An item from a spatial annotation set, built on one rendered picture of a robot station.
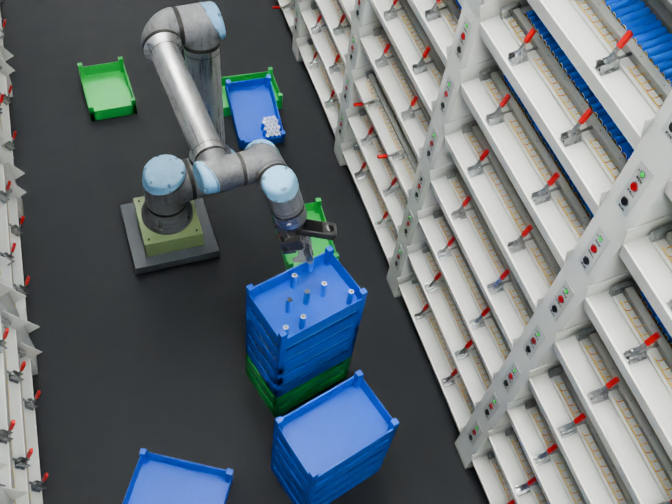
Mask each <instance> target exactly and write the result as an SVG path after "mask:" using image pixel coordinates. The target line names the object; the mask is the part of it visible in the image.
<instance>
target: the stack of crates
mask: <svg viewBox="0 0 672 504"><path fill-rule="evenodd" d="M363 375H364V374H363V373H362V371H361V370H358V371H356V372H355V374H354V376H352V377H351V378H349V379H347V380H345V381H344V382H342V383H340V384H339V385H337V386H335V387H333V388H332V389H330V390H328V391H326V392H325V393H323V394H321V395H320V396H318V397H316V398H314V399H313V400H311V401H309V402H307V403H306V404H304V405H302V406H300V407H299V408H297V409H295V410H294V411H292V412H290V413H288V414H287V415H285V416H283V417H281V416H278V417H277V418H275V422H274V433H273V444H272V456H271V467H270V468H271V470H272V471H273V473H274V474H275V476H276V478H277V479H278V481H279V482H280V484H281V486H282V487H283V489H284V490H285V492H286V494H287V495H288V497H289V498H290V500H291V502H292V503H293V504H329V503H331V502H332V501H334V500H335V499H337V498H338V497H340V496H341V495H343V494H344V493H346V492H347V491H349V490H350V489H352V488H354V487H355V486H357V485H358V484H360V483H361V482H363V481H364V480H366V479H367V478H369V477H370V476H372V475H373V474H375V473H377V472H378V471H379V470H380V467H381V465H382V463H383V460H384V458H385V456H386V453H387V451H388V449H389V446H390V444H391V442H392V440H393V437H394V435H395V433H396V430H397V428H398V425H399V421H398V420H397V419H396V418H394V419H393V418H392V417H391V416H390V414H389V413H388V412H387V410H386V409H385V407H384V406H383V405H382V403H381V402H380V401H379V399H378V398H377V397H376V395H375V394H374V393H373V391H372V390H371V388H370V387H369V386H368V384H367V383H366V382H365V380H364V379H363Z"/></svg>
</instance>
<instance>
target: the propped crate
mask: <svg viewBox="0 0 672 504"><path fill-rule="evenodd" d="M270 80H271V76H270V74H268V75H266V77H265V78H259V79H251V80H243V81H235V82H231V81H230V79H228V80H226V83H225V92H226V96H227V100H228V104H229V109H230V112H231V116H232V121H233V125H234V129H235V133H236V137H237V141H238V145H239V149H242V148H246V146H247V145H248V144H249V143H251V142H253V141H255V140H259V139H265V137H263V136H262V135H263V131H262V130H261V125H262V121H263V118H264V117H267V118H268V116H271V117H272V116H275V117H276V119H278V120H279V122H278V125H280V131H279V132H280V134H281V136H280V137H275V138H268V139H265V140H268V141H270V142H272V143H273V144H275V143H282V142H284V138H285V135H286V133H285V130H283V126H282V122H281V118H280V115H279V111H278V107H277V103H276V99H275V95H274V92H273V88H272V84H271V81H270Z"/></svg>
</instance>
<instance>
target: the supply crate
mask: <svg viewBox="0 0 672 504"><path fill-rule="evenodd" d="M333 253H334V249H333V247H332V246H331V245H330V246H328V247H326V248H325V252H324V253H322V254H320V255H317V256H315V259H314V267H313V271H312V272H308V271H307V266H308V263H306V262H303V263H301V264H299V265H297V266H295V267H293V268H291V269H289V270H287V271H285V272H283V273H280V274H278V275H276V276H274V277H272V278H270V279H268V280H266V281H264V282H262V283H260V284H258V285H256V286H253V285H252V284H249V285H247V286H246V302H247V303H248V304H249V306H250V307H251V309H252V310H253V312H254V313H255V315H256V316H257V318H258V319H259V320H260V322H261V323H262V325H263V326H264V328H265V329H266V331H267V332H268V334H269V335H270V336H271V338H272V339H273V341H274V342H275V344H276V345H277V347H278V348H279V349H280V351H282V350H284V349H285V348H287V347H289V346H291V345H293V344H295V343H297V342H298V341H300V340H302V339H304V338H306V337H308V336H310V335H312V334H313V333H315V332H317V331H319V330H321V329H323V328H325V327H326V326H328V325H330V324H332V323H334V322H336V321H338V320H340V319H341V318H343V317H345V316H347V315H349V314H351V313H353V312H354V311H356V310H358V309H360V308H362V307H364V306H365V301H366V297H367V293H368V292H367V290H366V289H365V288H362V289H360V287H359V286H358V285H357V284H356V282H355V281H354V280H353V278H352V277H351V276H350V275H349V273H348V272H347V271H346V270H345V268H344V267H343V266H342V265H341V263H340V262H339V261H338V259H337V258H336V257H335V256H334V254H333ZM292 273H297V274H298V277H297V287H296V288H295V289H292V288H291V276H292ZM322 281H326V282H327V289H326V295H325V296H324V297H321V296H320V288H321V282H322ZM305 289H309V290H310V298H309V304H308V305H304V304H303V296H304V290H305ZM349 289H353V290H354V296H353V300H352V303H351V304H349V305H347V304H346V299H347V295H348V290H349ZM288 297H292V298H293V305H292V312H291V313H287V312H286V303H287V298H288ZM301 314H305V315H306V324H305V328H304V329H302V330H300V329H299V321H300V315H301ZM285 324H287V325H288V326H289V333H288V337H287V333H286V331H285V330H282V329H283V325H285Z"/></svg>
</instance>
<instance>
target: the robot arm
mask: <svg viewBox="0 0 672 504"><path fill-rule="evenodd" d="M225 37H226V30H225V25H224V21H223V18H222V16H221V13H220V11H219V9H218V7H217V5H216V4H215V3H214V2H211V1H207V2H199V3H193V4H187V5H181V6H175V7H168V8H165V9H162V10H160V11H159V12H157V13H156V14H154V15H153V16H152V17H151V18H150V20H149V21H148V22H147V24H146V25H145V27H144V30H143V32H142V36H141V46H142V50H143V53H144V55H145V57H146V58H147V59H148V60H149V61H151V62H153V63H154V65H155V68H156V70H157V72H158V75H159V77H160V80H161V82H162V84H163V87H164V89H165V91H166V94H167V96H168V98H169V101H170V103H171V106H172V108H173V110H174V113H175V115H176V117H177V120H178V122H179V124H180V127H181V129H182V132H183V134H184V136H185V139H186V141H187V143H188V146H189V148H190V151H189V158H187V159H182V160H180V159H178V158H177V157H175V156H173V155H159V156H158V157H154V158H152V159H151V160H150V161H149V162H148V163H147V164H146V165H145V167H144V170H143V177H142V183H143V188H144V196H145V201H144V203H143V205H142V208H141V217H142V221H143V223H144V224H145V226H146V227H147V228H148V229H149V230H151V231H153V232H155V233H157V234H162V235H172V234H176V233H179V232H181V231H183V230H184V229H185V228H186V227H187V226H188V225H189V224H190V222H191V220H192V216H193V210H192V205H191V203H190V201H191V200H195V199H198V198H202V197H206V196H210V195H214V194H218V193H222V192H227V191H229V190H232V189H235V188H237V187H240V186H244V185H248V184H252V183H256V182H258V183H259V185H260V187H261V189H262V191H263V193H264V195H265V196H266V198H267V201H268V203H269V206H270V209H271V211H272V214H273V216H274V228H275V230H277V232H278V234H277V239H278V238H279V240H278V241H279V246H280V248H281V251H282V253H283V255H284V254H292V253H296V251H298V255H297V256H296V257H294V258H292V261H293V262H306V263H308V264H309V265H311V264H313V262H314V258H313V255H314V252H313V247H312V242H311V237H314V238H321V239H327V240H335V238H336V236H337V231H336V224H335V223H330V222H324V221H317V220H311V219H307V211H306V207H305V204H304V201H303V198H302V195H301V192H300V189H299V185H298V179H297V177H296V175H295V174H294V172H293V171H292V170H291V169H290V168H288V166H287V165H286V163H285V161H284V160H283V158H282V156H281V155H280V152H279V150H278V149H277V148H276V147H275V145H274V144H273V143H272V142H270V141H268V140H265V139H259V140H255V141H253V142H251V143H249V144H248V145H247V146H246V148H245V149H244V151H241V152H236V153H235V152H234V151H233V150H232V149H230V148H229V146H228V145H226V144H225V131H224V115H223V98H222V82H221V65H220V49H219V47H220V39H221V40H223V39H224V38H225ZM182 46H183V48H184V55H185V60H184V58H183V56H182V54H181V50H182ZM168 217H169V218H168Z"/></svg>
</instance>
